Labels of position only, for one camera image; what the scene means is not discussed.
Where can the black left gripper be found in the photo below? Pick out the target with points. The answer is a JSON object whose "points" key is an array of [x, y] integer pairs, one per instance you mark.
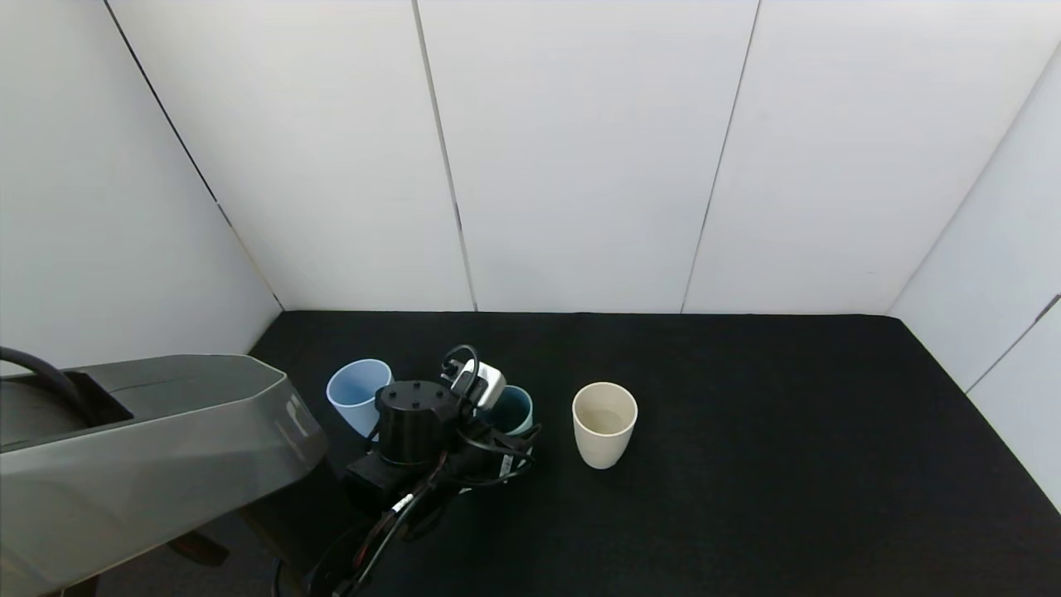
{"points": [[485, 452]]}

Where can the teal plastic cup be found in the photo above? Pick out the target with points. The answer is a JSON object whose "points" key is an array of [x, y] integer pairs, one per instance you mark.
{"points": [[515, 410]]}

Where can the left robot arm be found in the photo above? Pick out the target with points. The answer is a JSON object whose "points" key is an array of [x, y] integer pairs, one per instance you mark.
{"points": [[124, 464]]}

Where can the cream plastic cup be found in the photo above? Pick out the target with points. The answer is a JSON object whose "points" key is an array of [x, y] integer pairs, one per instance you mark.
{"points": [[603, 448]]}

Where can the light blue plastic cup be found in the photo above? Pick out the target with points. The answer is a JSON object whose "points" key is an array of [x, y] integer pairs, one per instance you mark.
{"points": [[352, 398]]}

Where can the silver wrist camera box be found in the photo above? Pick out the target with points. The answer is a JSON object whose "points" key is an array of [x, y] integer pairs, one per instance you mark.
{"points": [[485, 383]]}

